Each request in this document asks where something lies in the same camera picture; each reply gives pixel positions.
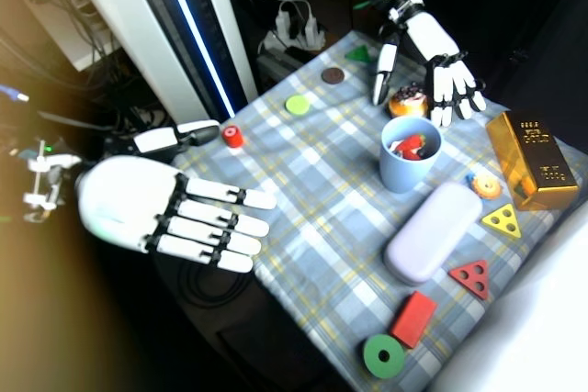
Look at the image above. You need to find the lilac glasses case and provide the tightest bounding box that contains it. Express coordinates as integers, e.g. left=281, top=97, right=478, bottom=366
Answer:
left=383, top=182, right=484, bottom=286

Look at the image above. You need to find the black round base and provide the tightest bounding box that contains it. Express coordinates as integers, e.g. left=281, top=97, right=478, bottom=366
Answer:
left=176, top=253, right=259, bottom=311

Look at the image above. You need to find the white column with blue light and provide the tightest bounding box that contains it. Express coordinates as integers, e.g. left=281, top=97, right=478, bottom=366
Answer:
left=59, top=0, right=258, bottom=123

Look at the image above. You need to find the swirl butter cookie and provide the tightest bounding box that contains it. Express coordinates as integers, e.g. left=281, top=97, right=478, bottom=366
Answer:
left=470, top=174, right=503, bottom=201

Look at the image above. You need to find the white power strip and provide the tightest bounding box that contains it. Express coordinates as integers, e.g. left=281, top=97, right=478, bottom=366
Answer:
left=256, top=1, right=328, bottom=54

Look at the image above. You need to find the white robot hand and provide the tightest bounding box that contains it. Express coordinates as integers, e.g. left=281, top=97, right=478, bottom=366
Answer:
left=370, top=11, right=488, bottom=129
left=75, top=118, right=279, bottom=274

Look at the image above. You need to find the green triangle block with holes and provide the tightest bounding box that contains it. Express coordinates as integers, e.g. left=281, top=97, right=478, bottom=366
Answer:
left=345, top=44, right=374, bottom=64

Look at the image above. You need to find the chocolate berry cupcake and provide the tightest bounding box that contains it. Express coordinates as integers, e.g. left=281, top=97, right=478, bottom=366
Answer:
left=388, top=83, right=430, bottom=119

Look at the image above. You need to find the blue plaid tablecloth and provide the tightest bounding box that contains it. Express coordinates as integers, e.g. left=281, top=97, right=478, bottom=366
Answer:
left=172, top=28, right=587, bottom=392

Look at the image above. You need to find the red cylinder block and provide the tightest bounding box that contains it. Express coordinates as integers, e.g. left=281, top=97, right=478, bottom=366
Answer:
left=221, top=124, right=245, bottom=149

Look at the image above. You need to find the gold bar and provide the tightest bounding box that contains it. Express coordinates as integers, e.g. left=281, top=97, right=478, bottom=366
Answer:
left=485, top=109, right=580, bottom=213

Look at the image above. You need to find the red triangle block with holes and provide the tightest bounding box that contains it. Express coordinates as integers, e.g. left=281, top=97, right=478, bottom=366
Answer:
left=448, top=259, right=491, bottom=301

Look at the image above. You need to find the green ring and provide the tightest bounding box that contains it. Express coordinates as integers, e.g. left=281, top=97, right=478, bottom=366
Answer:
left=362, top=333, right=406, bottom=380

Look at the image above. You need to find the yellow triangle block with holes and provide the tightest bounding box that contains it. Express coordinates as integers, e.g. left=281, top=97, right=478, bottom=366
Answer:
left=481, top=202, right=523, bottom=241

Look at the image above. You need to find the green sandwich cookie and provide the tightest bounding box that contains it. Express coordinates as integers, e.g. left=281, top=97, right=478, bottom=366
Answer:
left=284, top=94, right=312, bottom=117

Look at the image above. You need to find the blue plastic cup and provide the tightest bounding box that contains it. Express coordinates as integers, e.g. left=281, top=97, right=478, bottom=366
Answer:
left=379, top=115, right=443, bottom=195

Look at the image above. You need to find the red rectangular block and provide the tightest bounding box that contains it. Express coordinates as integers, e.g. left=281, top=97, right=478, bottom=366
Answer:
left=390, top=290, right=438, bottom=350

